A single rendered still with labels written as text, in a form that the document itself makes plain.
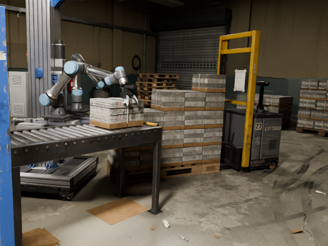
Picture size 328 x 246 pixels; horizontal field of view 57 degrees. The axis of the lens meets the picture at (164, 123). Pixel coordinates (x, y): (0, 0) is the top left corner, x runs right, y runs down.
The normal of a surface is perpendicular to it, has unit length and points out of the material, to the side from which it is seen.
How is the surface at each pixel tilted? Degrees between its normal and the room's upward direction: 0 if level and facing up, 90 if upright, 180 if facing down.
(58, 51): 90
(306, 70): 90
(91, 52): 90
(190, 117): 90
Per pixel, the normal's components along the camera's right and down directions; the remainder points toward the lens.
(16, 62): 0.73, 0.14
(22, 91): -0.11, 0.15
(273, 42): -0.68, 0.09
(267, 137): 0.43, 0.16
